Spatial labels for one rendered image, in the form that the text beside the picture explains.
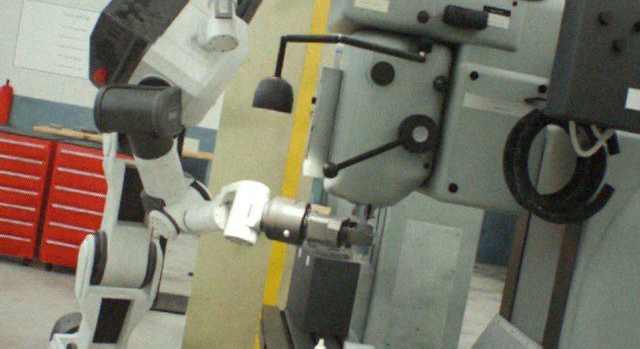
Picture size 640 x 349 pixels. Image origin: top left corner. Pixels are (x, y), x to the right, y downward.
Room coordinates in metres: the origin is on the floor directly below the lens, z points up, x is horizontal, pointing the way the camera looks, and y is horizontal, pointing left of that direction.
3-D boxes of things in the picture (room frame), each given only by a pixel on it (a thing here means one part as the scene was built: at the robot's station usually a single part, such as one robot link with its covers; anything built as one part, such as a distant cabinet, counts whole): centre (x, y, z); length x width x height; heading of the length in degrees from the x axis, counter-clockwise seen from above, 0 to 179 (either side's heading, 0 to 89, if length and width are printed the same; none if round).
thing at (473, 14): (1.38, -0.18, 1.66); 0.12 x 0.04 x 0.04; 97
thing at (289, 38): (1.32, 0.05, 1.58); 0.17 x 0.01 x 0.01; 38
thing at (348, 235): (1.47, -0.09, 1.24); 0.06 x 0.02 x 0.03; 79
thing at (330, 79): (1.49, 0.01, 1.45); 0.04 x 0.04 x 0.21; 7
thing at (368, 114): (1.50, -0.10, 1.47); 0.21 x 0.19 x 0.32; 7
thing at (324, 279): (1.99, -0.05, 1.04); 0.22 x 0.12 x 0.20; 14
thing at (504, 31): (1.51, -0.14, 1.68); 0.34 x 0.24 x 0.10; 97
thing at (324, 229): (1.52, -0.01, 1.24); 0.13 x 0.12 x 0.10; 169
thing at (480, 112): (1.53, -0.29, 1.47); 0.24 x 0.19 x 0.26; 7
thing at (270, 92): (1.39, 0.11, 1.48); 0.07 x 0.07 x 0.06
